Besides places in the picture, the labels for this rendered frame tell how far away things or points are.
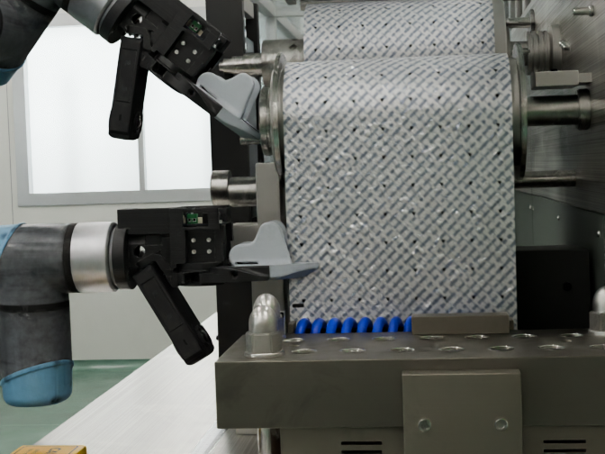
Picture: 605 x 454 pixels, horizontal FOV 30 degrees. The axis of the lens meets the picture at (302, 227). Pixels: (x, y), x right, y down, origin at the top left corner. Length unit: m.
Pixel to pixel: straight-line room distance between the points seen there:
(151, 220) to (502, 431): 0.44
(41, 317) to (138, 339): 5.82
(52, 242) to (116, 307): 5.84
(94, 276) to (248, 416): 0.27
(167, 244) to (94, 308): 5.89
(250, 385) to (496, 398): 0.21
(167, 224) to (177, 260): 0.04
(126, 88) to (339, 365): 0.44
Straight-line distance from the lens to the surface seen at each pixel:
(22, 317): 1.22
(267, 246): 1.16
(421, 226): 1.17
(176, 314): 1.18
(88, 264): 1.19
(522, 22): 1.80
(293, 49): 1.48
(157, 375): 1.69
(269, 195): 1.26
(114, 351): 7.08
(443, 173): 1.17
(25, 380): 1.23
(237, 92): 1.24
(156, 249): 1.19
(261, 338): 1.02
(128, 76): 1.27
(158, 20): 1.28
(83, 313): 7.10
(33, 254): 1.21
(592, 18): 1.22
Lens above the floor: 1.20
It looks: 3 degrees down
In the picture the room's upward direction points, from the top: 2 degrees counter-clockwise
